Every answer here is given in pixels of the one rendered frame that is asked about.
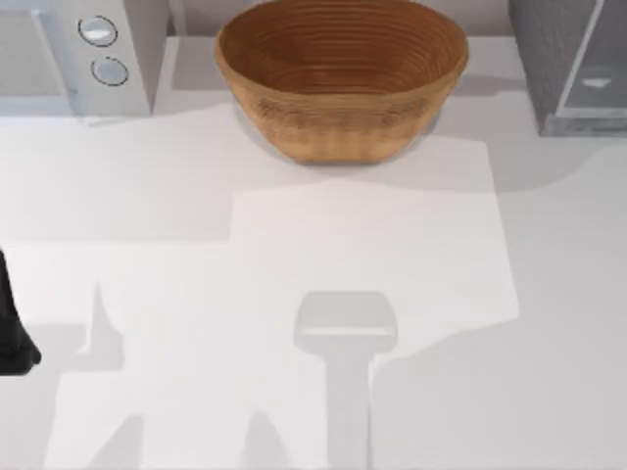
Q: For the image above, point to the round grey microwave knob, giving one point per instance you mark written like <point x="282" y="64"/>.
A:
<point x="109" y="70"/>
<point x="97" y="30"/>

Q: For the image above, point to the pale microwave oven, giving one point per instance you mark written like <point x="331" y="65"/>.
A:
<point x="49" y="63"/>

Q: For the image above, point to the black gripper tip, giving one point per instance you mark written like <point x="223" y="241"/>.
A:
<point x="12" y="333"/>

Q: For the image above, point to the brown woven basket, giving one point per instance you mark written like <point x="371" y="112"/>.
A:
<point x="343" y="93"/>

